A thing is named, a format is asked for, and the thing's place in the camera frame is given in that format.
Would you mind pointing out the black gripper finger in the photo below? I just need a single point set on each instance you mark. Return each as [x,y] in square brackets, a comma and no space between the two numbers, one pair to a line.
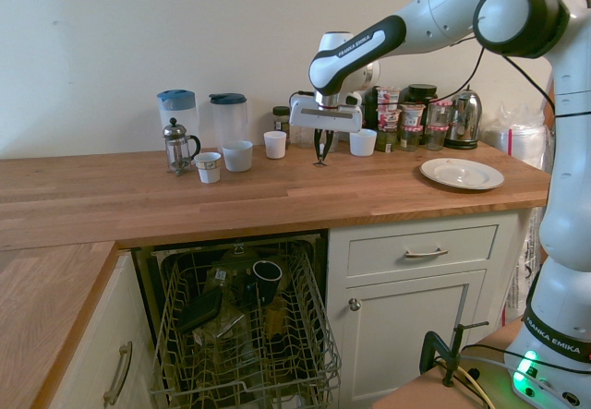
[317,147]
[328,145]

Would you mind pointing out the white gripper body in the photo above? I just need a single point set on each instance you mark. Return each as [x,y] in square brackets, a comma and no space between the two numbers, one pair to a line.
[323,117]

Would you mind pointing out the metal spoon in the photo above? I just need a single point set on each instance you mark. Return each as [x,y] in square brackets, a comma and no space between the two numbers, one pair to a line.
[319,164]

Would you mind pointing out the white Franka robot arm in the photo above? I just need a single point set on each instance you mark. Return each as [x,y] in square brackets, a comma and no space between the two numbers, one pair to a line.
[360,49]

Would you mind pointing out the tall glass jar green lid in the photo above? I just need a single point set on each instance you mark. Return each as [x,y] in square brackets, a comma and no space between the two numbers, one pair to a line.
[305,137]

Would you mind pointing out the short white cup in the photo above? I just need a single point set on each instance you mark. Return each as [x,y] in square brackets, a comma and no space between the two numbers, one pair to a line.
[363,143]

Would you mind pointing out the spice jar with dark lid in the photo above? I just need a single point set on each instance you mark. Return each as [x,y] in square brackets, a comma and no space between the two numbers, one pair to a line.
[281,120]

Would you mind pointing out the tall white ribbed cup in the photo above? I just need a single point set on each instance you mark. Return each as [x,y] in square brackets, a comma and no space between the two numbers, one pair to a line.
[274,145]

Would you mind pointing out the black pepper grinder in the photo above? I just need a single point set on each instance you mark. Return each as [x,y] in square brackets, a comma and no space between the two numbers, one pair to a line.
[370,111]

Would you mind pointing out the green contents jar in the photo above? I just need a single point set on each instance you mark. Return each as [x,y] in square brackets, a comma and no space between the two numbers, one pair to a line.
[387,141]

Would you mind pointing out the stacked yogurt pots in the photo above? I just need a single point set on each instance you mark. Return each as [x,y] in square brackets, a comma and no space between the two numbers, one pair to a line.
[389,109]

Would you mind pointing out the large white cup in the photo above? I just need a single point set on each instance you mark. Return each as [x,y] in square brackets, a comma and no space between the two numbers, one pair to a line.
[237,156]

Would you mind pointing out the jar with red checked lid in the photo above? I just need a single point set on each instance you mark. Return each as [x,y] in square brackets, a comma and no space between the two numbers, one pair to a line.
[410,139]
[439,112]
[436,137]

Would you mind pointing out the single yogurt pot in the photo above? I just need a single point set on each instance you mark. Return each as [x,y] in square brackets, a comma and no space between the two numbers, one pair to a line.
[412,114]

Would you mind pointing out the pitcher with dark teal lid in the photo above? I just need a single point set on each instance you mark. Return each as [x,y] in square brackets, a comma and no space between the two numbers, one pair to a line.
[229,116]

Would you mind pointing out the large jar with black lid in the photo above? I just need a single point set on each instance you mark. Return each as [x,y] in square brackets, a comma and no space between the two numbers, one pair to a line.
[421,93]

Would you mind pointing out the white cup with patterned rim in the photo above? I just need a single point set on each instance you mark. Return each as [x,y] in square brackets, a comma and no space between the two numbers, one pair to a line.
[208,168]

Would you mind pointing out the white ceramic plate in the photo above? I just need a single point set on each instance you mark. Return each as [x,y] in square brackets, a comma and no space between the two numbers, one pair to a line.
[461,173]

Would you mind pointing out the stainless steel electric kettle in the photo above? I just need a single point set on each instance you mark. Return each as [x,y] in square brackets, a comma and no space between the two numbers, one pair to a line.
[464,120]

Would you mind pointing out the glass French press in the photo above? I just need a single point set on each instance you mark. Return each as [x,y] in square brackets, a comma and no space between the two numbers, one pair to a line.
[177,148]

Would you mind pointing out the black mug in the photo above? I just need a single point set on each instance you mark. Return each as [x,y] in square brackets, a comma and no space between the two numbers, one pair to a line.
[267,279]

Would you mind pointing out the pitcher with light blue lid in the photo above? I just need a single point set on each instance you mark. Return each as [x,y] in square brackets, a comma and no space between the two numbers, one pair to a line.
[177,109]

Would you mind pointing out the round metal door knob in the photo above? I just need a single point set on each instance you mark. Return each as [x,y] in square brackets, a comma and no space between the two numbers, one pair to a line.
[354,304]

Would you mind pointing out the cream cabinet drawer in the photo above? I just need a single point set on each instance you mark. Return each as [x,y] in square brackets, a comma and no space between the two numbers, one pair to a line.
[471,247]

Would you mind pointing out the clear plastic bag of cups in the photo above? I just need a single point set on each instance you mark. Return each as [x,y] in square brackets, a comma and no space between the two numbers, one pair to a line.
[517,139]

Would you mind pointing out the black rectangular container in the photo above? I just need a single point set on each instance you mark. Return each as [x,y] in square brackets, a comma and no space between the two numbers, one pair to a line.
[199,309]

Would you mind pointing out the cream cabinet door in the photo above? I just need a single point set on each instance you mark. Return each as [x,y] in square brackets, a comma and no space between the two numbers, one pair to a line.
[406,344]

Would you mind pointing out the black C clamp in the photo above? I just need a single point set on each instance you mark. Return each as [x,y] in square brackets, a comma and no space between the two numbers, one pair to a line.
[436,346]

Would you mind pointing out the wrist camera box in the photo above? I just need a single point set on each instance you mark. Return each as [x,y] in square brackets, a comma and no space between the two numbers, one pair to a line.
[353,99]

